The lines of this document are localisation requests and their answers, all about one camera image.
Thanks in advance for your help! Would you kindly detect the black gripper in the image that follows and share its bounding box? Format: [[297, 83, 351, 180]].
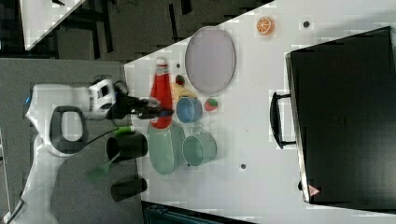
[[106, 80, 174, 119]]

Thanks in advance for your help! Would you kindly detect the red plush ketchup bottle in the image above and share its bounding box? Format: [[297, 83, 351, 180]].
[[150, 57, 173, 129]]

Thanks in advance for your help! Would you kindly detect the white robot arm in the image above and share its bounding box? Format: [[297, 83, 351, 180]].
[[3, 78, 173, 224]]

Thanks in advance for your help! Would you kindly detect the green strainer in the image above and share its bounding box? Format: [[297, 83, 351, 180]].
[[148, 121, 185, 175]]

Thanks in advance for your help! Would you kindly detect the yellow banana toy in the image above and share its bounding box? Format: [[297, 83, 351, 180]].
[[171, 82, 197, 101]]

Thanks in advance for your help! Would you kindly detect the green marker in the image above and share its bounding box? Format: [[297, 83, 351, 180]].
[[112, 126, 136, 136]]

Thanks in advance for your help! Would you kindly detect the blue cup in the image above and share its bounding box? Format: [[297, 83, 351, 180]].
[[177, 97, 203, 123]]

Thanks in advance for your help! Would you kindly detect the red strawberry toy near banana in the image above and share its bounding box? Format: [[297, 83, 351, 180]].
[[176, 75, 185, 86]]

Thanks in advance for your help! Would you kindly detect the black cylinder cup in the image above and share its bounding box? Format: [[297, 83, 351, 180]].
[[106, 133, 149, 163], [110, 178, 148, 203]]

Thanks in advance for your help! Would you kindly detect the red strawberry toy near cup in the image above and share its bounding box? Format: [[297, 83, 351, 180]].
[[204, 98, 218, 112]]

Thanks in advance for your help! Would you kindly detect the green mug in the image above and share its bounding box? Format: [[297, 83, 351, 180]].
[[182, 127, 217, 167]]

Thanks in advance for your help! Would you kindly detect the round grey plate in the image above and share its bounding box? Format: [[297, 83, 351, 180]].
[[185, 26, 236, 96]]

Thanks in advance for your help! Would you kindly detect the orange slice toy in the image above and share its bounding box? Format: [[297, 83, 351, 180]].
[[256, 17, 275, 35]]

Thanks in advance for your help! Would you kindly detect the black toaster oven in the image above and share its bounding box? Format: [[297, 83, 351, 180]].
[[285, 26, 396, 214]]

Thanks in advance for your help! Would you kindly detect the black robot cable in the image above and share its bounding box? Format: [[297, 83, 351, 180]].
[[83, 125, 120, 147]]

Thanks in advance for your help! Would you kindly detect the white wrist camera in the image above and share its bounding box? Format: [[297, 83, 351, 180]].
[[89, 79, 116, 112]]

